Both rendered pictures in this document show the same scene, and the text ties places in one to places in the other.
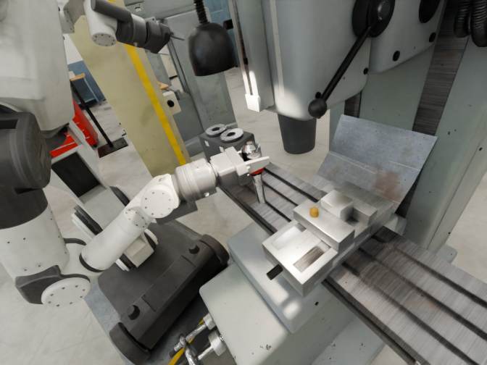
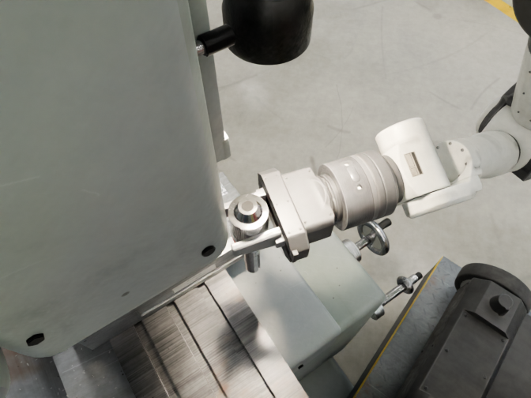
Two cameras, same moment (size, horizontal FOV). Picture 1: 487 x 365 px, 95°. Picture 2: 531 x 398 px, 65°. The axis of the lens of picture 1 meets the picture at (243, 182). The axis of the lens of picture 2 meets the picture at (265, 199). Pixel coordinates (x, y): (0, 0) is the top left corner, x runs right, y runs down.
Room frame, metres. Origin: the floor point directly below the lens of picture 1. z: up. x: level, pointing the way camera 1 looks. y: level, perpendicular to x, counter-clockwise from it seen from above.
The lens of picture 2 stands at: (0.69, -0.05, 1.67)
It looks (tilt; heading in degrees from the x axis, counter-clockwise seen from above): 60 degrees down; 171
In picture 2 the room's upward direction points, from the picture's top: straight up
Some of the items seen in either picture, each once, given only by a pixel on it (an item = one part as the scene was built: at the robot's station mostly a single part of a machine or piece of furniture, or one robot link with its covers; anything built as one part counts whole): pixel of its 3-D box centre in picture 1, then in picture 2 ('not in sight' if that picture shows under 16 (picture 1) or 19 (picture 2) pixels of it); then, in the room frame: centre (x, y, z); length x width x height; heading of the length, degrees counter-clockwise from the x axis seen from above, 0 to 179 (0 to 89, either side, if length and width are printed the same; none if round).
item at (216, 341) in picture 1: (204, 353); (363, 242); (0.28, 0.28, 0.64); 0.16 x 0.12 x 0.12; 115
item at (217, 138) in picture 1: (229, 153); not in sight; (0.83, 0.02, 1.04); 0.22 x 0.12 x 0.20; 34
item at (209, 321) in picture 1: (192, 334); (394, 292); (0.39, 0.36, 0.52); 0.22 x 0.06 x 0.06; 115
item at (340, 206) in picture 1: (336, 207); not in sight; (0.39, -0.22, 1.04); 0.06 x 0.05 x 0.06; 25
